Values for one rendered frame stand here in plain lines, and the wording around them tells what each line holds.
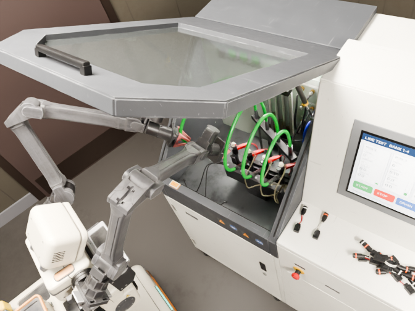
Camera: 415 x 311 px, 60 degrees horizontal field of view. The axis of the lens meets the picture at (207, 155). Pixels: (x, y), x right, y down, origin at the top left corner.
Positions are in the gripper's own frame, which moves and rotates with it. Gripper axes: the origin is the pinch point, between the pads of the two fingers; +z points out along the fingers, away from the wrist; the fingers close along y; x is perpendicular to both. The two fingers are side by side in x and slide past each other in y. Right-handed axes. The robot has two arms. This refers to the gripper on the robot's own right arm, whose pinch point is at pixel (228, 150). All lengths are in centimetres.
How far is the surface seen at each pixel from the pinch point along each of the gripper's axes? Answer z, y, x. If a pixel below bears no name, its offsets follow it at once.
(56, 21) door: -17, 5, 160
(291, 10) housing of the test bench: 5, 64, 7
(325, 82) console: -16, 44, -34
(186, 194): -3.0, -29.3, 8.7
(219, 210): 0.7, -25.6, -9.9
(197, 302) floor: 50, -113, 3
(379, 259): 12, -2, -72
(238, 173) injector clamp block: 10.6, -9.5, -3.2
